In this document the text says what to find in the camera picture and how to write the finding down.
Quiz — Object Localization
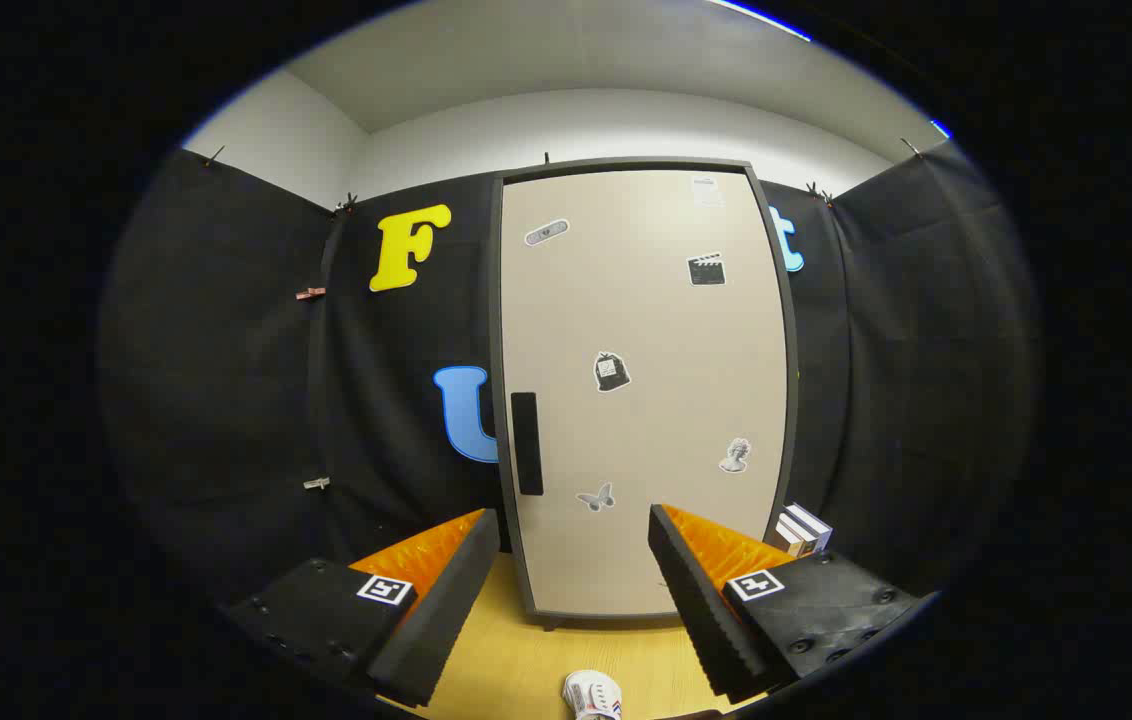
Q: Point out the grey spine book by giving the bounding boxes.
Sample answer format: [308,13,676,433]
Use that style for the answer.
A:
[786,502,835,554]

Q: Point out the black backdrop cloth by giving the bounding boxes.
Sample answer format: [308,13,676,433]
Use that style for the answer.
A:
[98,140,1042,621]

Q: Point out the dark grey shoe cabinet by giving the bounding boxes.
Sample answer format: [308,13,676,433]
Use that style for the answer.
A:
[489,157,800,631]

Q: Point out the black door handle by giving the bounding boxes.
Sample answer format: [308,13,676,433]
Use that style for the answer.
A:
[511,392,544,497]

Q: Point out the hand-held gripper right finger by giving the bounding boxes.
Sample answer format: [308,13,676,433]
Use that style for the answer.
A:
[648,503,932,706]

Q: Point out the white shoe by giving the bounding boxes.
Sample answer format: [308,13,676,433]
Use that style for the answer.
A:
[563,670,625,720]

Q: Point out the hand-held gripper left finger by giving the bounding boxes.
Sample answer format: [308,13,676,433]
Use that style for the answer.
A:
[224,508,502,709]

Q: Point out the beige shoe cabinet door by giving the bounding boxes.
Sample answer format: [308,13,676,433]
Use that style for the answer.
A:
[501,168,789,616]

